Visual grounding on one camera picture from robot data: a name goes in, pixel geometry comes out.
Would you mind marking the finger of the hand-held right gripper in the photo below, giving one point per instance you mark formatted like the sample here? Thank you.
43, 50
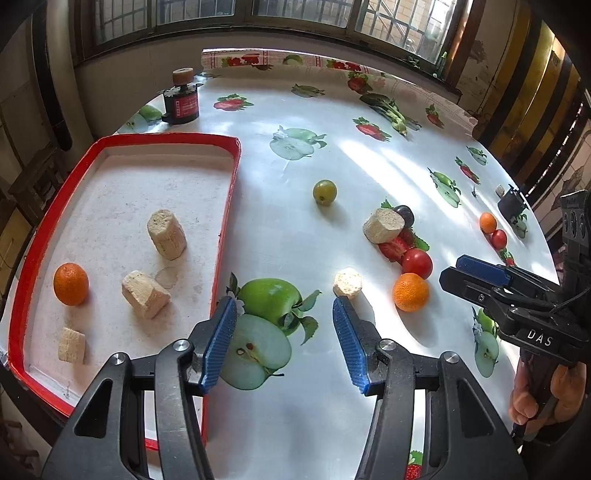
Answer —
482, 271
464, 286

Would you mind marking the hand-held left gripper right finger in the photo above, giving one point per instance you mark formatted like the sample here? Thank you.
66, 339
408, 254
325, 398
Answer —
348, 341

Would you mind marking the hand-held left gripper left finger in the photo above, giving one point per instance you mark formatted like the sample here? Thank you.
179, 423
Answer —
221, 341

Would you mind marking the small red tomato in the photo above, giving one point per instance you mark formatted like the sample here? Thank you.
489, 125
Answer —
498, 238

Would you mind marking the small orange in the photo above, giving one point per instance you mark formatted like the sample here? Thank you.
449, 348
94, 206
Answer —
487, 222

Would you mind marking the small beige corn cob piece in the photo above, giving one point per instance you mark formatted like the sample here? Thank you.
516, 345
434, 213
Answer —
347, 283

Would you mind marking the wide beige corn cob piece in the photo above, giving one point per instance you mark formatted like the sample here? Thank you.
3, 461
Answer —
383, 225

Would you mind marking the green round fruit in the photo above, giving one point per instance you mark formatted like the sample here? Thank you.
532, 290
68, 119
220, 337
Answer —
324, 192

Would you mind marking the red rimmed white tray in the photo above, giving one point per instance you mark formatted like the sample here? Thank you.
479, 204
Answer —
138, 184

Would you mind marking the person's right hand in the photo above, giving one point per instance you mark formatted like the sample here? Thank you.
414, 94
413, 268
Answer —
521, 401

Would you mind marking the small black device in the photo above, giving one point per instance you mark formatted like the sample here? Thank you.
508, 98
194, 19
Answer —
512, 205

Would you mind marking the dark purple plum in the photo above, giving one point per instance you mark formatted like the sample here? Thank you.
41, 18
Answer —
406, 214

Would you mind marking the tall beige corn cob piece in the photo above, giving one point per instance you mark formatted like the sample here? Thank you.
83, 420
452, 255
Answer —
166, 233

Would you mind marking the fruit print tablecloth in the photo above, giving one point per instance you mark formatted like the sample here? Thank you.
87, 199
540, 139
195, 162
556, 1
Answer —
286, 221

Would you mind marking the short ribbed corn cob piece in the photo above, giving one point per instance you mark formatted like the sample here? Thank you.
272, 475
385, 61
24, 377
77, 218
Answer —
71, 345

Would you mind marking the yellow wooden door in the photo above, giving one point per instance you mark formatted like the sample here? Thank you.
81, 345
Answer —
521, 92

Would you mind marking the green bottle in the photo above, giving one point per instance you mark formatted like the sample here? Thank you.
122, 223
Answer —
444, 58

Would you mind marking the yellow cabinet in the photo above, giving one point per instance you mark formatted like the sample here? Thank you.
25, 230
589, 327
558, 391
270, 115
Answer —
14, 240

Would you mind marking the black jar with cork lid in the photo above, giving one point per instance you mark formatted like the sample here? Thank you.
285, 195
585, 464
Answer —
181, 101

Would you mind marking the wooden stool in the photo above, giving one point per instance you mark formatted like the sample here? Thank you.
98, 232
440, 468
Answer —
39, 175

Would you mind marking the white cylindrical tank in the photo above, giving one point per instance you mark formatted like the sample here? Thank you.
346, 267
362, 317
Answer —
57, 92

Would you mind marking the barred window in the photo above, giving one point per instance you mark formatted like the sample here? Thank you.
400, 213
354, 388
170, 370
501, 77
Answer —
277, 14

